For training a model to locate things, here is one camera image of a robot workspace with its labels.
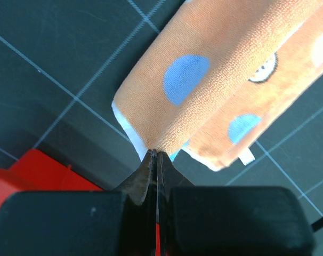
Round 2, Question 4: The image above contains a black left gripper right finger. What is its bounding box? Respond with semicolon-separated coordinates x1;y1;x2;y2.
157;153;316;255

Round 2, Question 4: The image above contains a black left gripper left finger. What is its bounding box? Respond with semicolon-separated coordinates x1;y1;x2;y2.
0;150;157;255

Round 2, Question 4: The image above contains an orange patterned towel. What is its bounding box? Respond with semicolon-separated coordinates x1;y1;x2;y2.
111;0;323;171

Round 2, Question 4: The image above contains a red plastic tray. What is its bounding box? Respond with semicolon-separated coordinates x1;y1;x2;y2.
0;149;102;207

